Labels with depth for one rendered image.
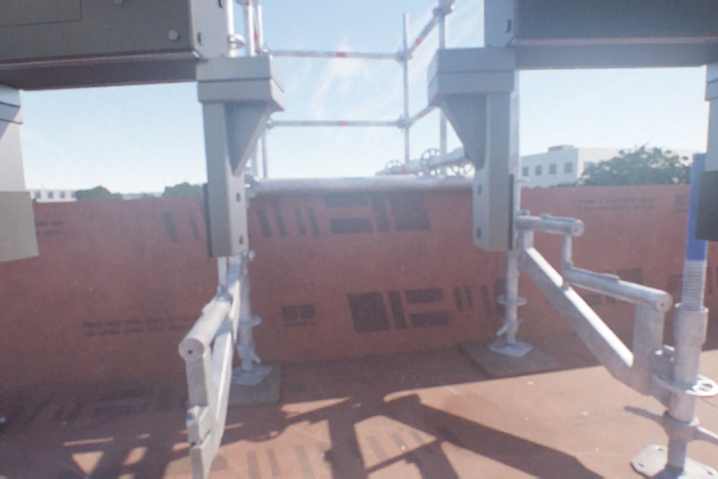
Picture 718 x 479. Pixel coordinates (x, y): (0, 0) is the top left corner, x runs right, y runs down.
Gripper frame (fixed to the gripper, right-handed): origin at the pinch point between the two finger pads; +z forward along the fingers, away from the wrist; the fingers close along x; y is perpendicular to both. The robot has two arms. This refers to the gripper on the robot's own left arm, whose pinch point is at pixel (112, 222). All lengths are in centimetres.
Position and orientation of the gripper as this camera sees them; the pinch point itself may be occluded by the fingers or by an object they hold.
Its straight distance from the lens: 25.3
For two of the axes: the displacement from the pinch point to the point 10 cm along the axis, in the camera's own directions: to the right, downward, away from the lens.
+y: 0.2, -1.2, 9.9
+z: 0.3, 9.9, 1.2
